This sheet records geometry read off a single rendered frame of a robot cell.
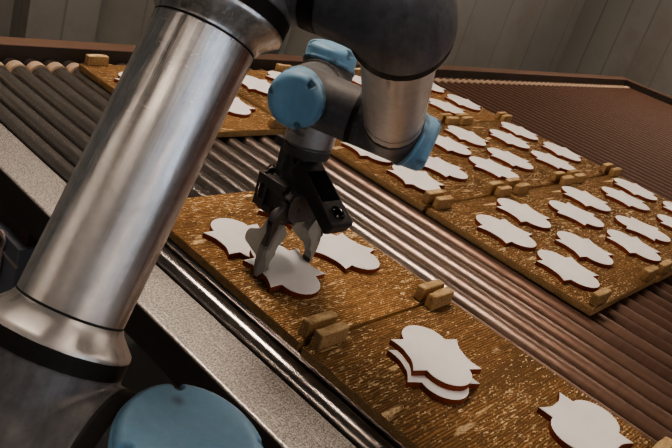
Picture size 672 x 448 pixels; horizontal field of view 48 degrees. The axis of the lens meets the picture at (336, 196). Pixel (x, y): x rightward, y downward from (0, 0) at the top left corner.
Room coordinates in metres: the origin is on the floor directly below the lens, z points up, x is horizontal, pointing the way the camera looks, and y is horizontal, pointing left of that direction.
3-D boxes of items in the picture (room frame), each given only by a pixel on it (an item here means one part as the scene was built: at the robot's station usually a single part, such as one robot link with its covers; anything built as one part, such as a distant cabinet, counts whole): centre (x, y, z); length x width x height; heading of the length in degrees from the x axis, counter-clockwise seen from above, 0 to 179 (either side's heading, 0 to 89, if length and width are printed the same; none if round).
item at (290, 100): (0.96, 0.06, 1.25); 0.11 x 0.11 x 0.08; 81
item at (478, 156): (2.10, -0.35, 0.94); 0.41 x 0.35 x 0.04; 53
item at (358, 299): (1.14, 0.04, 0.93); 0.41 x 0.35 x 0.02; 52
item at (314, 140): (1.06, 0.07, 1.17); 0.08 x 0.08 x 0.05
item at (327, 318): (0.92, -0.03, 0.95); 0.06 x 0.02 x 0.03; 142
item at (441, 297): (1.11, -0.21, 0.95); 0.06 x 0.02 x 0.03; 143
